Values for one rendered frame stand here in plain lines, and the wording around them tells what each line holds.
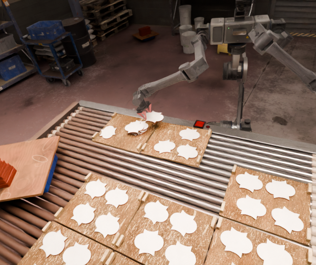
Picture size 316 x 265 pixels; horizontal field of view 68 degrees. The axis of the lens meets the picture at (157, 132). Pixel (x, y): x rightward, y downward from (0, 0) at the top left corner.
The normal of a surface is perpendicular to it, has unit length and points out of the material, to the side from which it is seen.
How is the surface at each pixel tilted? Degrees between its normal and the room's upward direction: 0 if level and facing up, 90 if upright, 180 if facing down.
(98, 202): 0
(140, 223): 0
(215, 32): 90
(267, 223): 0
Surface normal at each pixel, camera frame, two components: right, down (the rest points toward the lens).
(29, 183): -0.13, -0.74
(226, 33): -0.21, 0.66
